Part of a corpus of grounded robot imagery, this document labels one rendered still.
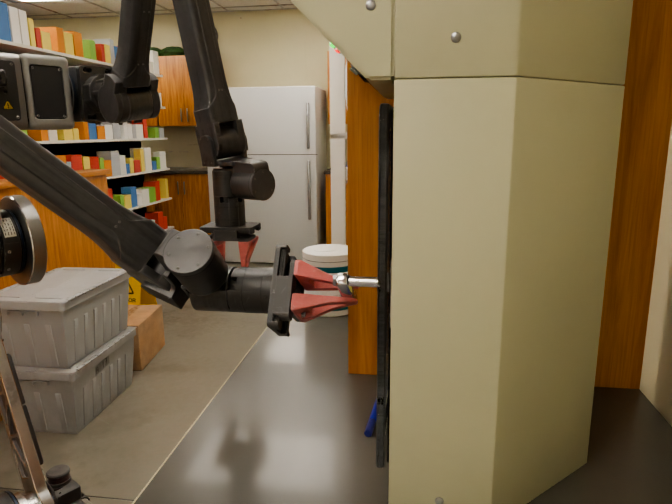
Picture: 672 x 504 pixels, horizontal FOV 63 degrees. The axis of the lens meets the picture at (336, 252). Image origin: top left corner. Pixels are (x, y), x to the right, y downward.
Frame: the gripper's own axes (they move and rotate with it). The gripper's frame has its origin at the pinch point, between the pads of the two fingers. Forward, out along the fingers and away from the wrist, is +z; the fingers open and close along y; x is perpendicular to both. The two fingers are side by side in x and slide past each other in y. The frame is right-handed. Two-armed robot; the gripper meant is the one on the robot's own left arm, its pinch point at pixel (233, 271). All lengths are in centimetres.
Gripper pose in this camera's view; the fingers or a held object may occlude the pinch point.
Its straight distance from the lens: 107.9
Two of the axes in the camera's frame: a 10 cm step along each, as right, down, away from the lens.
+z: 0.2, 9.8, 2.1
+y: 9.9, 0.1, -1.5
